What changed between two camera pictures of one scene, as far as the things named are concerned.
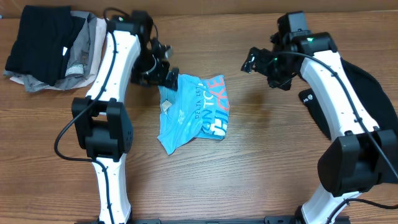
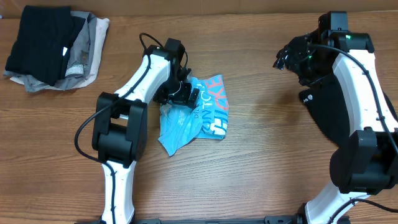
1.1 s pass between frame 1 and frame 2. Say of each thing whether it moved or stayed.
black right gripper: moved
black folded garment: stayed
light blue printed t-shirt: stayed
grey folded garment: stayed
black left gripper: moved
